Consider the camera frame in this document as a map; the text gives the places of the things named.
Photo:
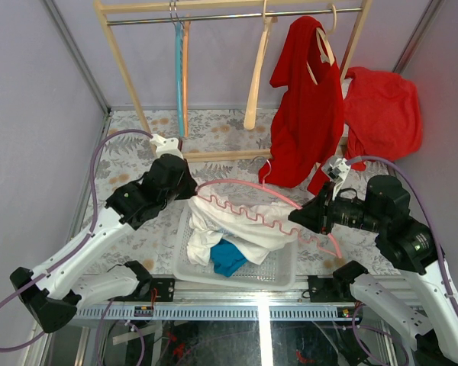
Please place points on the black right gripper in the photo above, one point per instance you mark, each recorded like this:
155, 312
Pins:
314, 213

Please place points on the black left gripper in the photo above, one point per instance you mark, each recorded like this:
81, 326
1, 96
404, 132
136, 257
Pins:
191, 184

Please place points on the white t shirt blue print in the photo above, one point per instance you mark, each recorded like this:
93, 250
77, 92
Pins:
254, 230

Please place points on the pink wavy hanger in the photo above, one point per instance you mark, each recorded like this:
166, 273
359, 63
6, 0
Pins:
262, 187

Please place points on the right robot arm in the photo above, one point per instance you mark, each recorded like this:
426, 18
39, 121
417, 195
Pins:
409, 245

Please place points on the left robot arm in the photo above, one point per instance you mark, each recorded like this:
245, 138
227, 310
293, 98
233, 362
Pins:
55, 290

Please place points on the red t shirt on hanger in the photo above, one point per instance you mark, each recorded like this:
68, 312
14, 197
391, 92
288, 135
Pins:
309, 123

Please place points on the beige wooden hanger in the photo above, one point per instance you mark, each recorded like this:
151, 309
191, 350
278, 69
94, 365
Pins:
252, 101

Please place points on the blue hanger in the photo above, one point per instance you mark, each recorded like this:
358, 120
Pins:
178, 65

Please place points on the orange hanger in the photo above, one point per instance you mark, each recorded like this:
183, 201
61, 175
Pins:
185, 75

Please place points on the cream hanger under red shirt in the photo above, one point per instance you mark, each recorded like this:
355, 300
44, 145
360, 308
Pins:
326, 53

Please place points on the floral tablecloth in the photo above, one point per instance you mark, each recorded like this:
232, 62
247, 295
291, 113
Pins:
127, 157

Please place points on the white plastic laundry basket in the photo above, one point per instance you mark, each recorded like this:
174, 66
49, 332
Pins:
276, 273

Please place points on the red cloth pile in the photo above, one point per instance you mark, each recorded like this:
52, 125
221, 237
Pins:
383, 115

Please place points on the wooden clothes rack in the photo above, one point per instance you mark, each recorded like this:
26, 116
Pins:
116, 15

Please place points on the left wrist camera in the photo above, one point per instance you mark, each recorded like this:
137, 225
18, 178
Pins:
163, 146

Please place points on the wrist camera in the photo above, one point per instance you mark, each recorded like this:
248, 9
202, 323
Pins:
337, 170
163, 146

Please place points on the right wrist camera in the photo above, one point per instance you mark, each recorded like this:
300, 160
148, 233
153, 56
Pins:
337, 170

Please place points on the aluminium rail with cable duct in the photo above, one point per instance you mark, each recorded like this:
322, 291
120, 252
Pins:
194, 301

